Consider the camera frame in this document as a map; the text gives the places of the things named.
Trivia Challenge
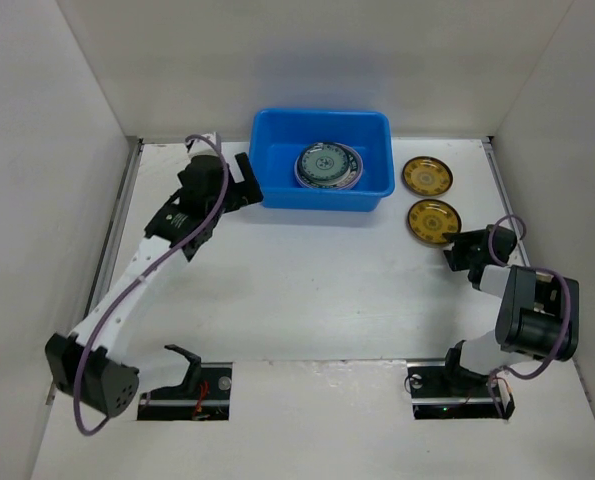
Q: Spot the yellow patterned plate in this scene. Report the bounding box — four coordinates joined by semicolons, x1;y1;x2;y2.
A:
406;199;462;247
401;156;454;198

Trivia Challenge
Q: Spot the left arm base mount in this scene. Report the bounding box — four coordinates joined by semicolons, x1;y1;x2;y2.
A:
135;344;233;422

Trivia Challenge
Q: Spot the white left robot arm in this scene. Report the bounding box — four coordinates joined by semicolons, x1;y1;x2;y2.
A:
45;153;263;436

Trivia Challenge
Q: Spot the blue plastic bin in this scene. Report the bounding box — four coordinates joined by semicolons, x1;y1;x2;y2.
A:
249;108;395;212

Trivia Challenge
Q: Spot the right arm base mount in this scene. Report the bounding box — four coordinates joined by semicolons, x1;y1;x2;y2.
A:
404;359;516;421

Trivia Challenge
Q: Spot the purple plate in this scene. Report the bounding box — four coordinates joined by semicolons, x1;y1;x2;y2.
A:
293;142;365;191

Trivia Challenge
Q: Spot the white plate dark lettered rim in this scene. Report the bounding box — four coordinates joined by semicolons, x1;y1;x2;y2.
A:
293;142;363;190

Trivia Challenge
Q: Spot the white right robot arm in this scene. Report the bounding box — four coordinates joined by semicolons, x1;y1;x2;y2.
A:
440;225;580;395

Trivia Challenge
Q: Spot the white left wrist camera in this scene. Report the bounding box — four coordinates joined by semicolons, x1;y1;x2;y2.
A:
184;132;221;156

